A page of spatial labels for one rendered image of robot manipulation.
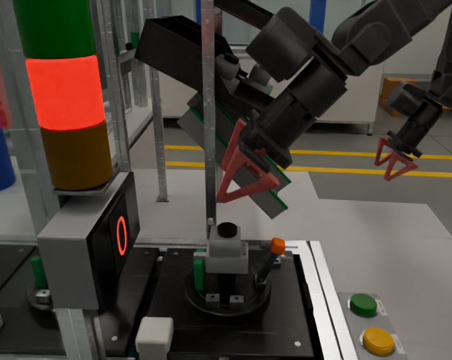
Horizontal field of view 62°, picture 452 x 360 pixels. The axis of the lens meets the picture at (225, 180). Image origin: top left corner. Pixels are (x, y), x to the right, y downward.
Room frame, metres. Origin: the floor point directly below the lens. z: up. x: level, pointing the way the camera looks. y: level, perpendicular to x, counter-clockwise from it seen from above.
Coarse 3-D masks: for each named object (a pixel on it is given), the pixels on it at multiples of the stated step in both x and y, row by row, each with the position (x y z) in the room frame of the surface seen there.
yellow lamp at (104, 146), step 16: (96, 128) 0.28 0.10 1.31; (48, 144) 0.27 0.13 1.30; (64, 144) 0.27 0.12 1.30; (80, 144) 0.27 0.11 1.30; (96, 144) 0.28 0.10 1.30; (48, 160) 0.27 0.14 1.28; (64, 160) 0.27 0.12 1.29; (80, 160) 0.27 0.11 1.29; (96, 160) 0.28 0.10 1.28; (64, 176) 0.27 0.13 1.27; (80, 176) 0.27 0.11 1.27; (96, 176) 0.27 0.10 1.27
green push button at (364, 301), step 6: (354, 294) 0.47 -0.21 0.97; (360, 294) 0.47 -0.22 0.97; (366, 294) 0.47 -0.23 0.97; (354, 300) 0.46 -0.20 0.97; (360, 300) 0.46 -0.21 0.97; (366, 300) 0.46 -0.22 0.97; (372, 300) 0.46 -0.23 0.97; (354, 306) 0.44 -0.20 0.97; (360, 306) 0.44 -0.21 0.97; (366, 306) 0.44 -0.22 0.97; (372, 306) 0.44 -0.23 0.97; (360, 312) 0.44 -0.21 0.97; (366, 312) 0.43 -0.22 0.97; (372, 312) 0.44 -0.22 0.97
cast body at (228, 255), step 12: (216, 228) 0.49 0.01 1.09; (228, 228) 0.47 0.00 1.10; (240, 228) 0.49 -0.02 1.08; (216, 240) 0.46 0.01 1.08; (228, 240) 0.46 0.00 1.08; (240, 240) 0.46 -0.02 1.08; (204, 252) 0.48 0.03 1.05; (216, 252) 0.46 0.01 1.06; (228, 252) 0.45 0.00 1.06; (240, 252) 0.46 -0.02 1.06; (204, 264) 0.47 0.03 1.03; (216, 264) 0.46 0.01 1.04; (228, 264) 0.45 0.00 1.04; (240, 264) 0.45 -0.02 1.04
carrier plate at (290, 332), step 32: (192, 256) 0.57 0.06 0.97; (256, 256) 0.57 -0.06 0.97; (288, 256) 0.57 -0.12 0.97; (160, 288) 0.49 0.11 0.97; (288, 288) 0.49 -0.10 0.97; (192, 320) 0.42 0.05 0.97; (256, 320) 0.42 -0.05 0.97; (288, 320) 0.42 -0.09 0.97; (192, 352) 0.36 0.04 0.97; (224, 352) 0.36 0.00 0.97; (256, 352) 0.36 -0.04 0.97; (288, 352) 0.36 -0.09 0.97
